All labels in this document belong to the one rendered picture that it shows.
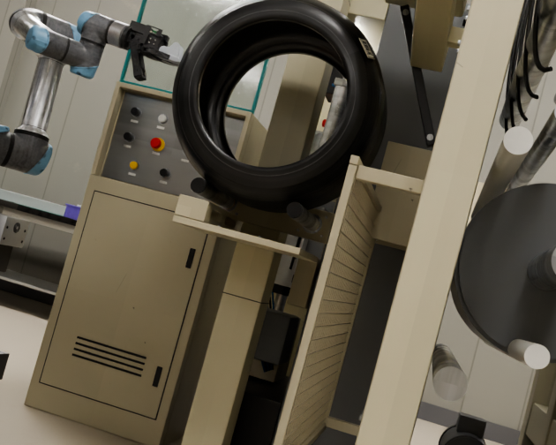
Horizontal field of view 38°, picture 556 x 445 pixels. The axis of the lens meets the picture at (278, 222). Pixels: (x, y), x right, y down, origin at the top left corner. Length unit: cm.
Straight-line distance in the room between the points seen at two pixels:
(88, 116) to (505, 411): 393
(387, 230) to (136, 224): 104
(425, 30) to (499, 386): 393
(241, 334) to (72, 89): 468
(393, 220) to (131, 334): 112
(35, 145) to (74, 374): 88
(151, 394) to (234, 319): 59
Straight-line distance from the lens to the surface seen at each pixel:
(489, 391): 599
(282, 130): 263
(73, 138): 691
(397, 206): 248
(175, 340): 302
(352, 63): 222
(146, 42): 248
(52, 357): 320
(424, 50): 248
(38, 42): 250
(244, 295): 259
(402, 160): 250
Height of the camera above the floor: 72
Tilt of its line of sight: 3 degrees up
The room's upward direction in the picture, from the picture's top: 15 degrees clockwise
